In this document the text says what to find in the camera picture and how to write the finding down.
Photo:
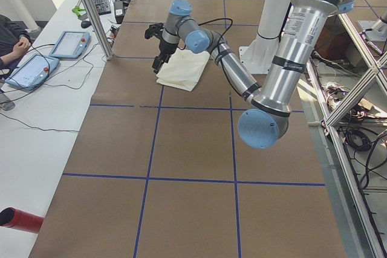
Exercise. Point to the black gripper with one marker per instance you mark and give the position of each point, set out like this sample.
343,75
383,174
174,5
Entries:
166,49

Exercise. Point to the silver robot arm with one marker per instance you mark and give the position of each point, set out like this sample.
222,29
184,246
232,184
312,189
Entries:
268,94

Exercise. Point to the black power adapter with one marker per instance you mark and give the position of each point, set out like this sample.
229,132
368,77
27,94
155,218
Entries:
119,11

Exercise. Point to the blue teach pendant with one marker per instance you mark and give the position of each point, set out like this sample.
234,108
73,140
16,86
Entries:
33,72
70,45

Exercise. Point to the brown wooden box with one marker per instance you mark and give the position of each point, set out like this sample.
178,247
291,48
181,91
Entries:
334,40

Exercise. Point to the far blue teach pendant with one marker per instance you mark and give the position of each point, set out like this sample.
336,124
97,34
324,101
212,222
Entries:
70,45

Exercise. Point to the near blue teach pendant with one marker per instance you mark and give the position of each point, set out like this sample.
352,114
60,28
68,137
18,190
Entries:
33,72

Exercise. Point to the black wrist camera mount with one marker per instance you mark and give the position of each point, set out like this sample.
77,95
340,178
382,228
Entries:
154,30

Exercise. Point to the seated person's hand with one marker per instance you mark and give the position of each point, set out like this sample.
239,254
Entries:
21,47

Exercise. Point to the red cardboard tube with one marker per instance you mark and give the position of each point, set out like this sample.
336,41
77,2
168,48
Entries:
21,220

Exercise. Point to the black computer keyboard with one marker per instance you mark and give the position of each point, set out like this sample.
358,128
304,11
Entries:
103,7

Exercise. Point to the green plastic clamp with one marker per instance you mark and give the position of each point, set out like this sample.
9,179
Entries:
80,13

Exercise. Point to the black computer mouse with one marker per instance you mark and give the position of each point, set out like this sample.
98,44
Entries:
85,24

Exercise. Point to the aluminium frame post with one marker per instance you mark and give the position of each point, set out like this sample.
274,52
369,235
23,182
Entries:
98,28

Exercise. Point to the cream long-sleeve cat shirt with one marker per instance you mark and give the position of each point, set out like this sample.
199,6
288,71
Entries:
183,70

